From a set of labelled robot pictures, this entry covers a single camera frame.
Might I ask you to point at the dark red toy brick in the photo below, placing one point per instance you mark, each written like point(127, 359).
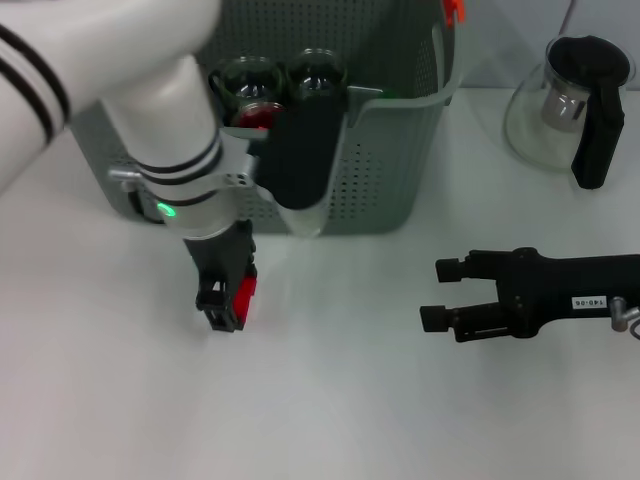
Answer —
point(246, 297)

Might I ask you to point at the green toy brick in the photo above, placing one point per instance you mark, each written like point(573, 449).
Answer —
point(389, 92)

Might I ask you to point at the glass teacup with black base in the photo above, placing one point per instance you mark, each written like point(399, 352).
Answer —
point(240, 111)
point(317, 75)
point(247, 80)

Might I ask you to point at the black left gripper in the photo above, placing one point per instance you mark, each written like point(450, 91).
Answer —
point(220, 255)

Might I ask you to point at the grey perforated storage bin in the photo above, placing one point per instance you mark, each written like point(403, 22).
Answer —
point(380, 175)

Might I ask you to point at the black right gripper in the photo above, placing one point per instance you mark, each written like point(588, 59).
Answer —
point(550, 285)

